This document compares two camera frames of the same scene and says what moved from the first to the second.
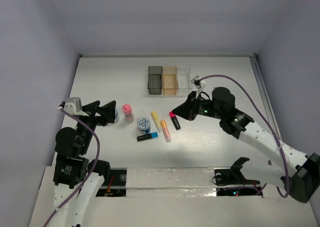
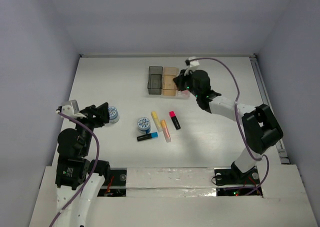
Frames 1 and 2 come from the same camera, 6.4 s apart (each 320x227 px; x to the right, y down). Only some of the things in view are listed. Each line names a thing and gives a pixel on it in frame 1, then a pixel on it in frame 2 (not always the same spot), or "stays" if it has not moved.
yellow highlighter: (157, 121) stays
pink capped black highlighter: (175, 120) stays
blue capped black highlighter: (152, 135) stays
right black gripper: (188, 109) → (183, 75)
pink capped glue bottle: (127, 110) → (185, 93)
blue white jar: (116, 117) stays
